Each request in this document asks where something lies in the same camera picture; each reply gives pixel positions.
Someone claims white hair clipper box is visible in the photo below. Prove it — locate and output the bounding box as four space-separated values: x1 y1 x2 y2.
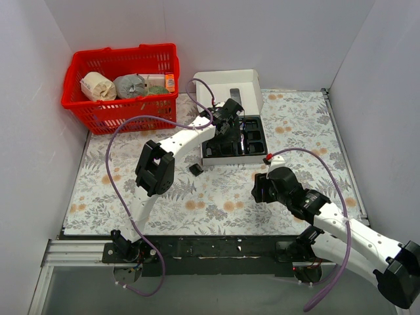
194 69 268 166

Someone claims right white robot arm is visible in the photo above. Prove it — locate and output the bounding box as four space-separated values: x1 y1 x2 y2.
251 167 419 310

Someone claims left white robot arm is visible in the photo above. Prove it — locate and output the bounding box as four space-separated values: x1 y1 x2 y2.
111 98 243 263

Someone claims floral table mat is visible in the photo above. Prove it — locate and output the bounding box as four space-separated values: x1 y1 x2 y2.
64 90 367 236

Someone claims red plastic shopping basket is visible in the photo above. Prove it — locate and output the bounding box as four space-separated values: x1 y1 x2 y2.
61 43 180 135

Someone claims orange small box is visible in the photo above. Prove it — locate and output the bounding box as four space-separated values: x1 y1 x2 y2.
165 73 175 93

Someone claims green broccoli-like item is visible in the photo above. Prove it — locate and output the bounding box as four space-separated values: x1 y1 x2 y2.
144 85 170 96

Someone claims white flat box in basket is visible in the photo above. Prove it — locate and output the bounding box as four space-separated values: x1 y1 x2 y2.
139 73 165 87

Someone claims grey wrapped roll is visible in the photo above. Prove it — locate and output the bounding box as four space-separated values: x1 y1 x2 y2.
114 74 146 99

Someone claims beige paper-wrapped roll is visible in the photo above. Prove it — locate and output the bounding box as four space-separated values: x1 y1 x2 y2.
80 72 117 102

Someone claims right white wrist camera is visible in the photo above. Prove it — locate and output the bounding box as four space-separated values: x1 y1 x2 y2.
263 154 285 173

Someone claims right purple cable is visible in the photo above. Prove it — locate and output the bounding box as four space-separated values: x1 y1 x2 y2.
266 147 352 312

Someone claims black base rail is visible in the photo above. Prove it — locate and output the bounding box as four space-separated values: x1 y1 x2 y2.
102 231 328 280

